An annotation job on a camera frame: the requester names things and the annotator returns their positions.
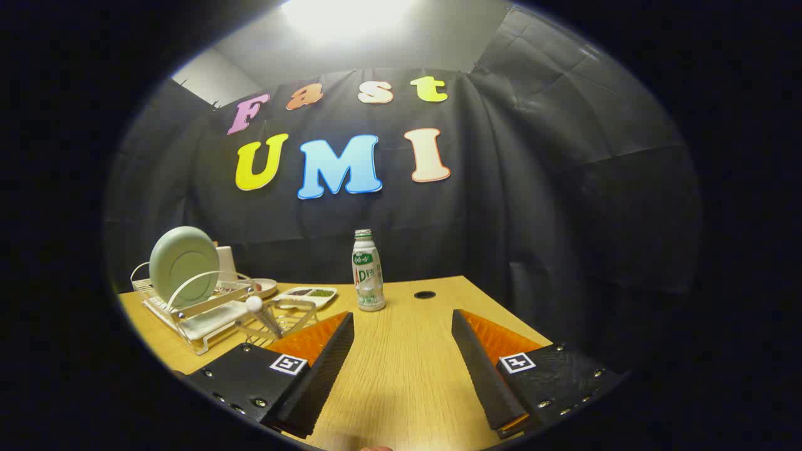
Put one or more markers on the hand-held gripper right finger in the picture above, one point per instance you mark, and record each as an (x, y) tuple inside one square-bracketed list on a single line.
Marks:
[(482, 376)]

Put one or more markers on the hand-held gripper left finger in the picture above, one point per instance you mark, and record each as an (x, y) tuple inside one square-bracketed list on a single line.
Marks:
[(326, 376)]

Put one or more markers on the pale green plate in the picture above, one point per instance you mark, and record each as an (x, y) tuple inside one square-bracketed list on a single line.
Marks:
[(182, 260)]

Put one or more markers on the white divided dish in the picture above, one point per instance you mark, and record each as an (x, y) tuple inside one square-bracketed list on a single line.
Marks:
[(310, 300)]

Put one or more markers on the beige round plate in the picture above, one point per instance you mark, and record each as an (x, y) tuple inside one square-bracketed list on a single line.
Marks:
[(267, 289)]

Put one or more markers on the pile of green beans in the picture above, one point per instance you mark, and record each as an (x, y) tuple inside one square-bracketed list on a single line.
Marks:
[(322, 292)]

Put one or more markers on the white bottle with green label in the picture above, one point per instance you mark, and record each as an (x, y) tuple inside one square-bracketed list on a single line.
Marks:
[(368, 275)]

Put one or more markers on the white toaster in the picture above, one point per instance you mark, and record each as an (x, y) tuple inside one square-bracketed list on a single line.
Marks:
[(226, 263)]

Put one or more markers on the black backdrop cloth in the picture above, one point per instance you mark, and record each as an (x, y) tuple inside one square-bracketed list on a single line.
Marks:
[(501, 219)]

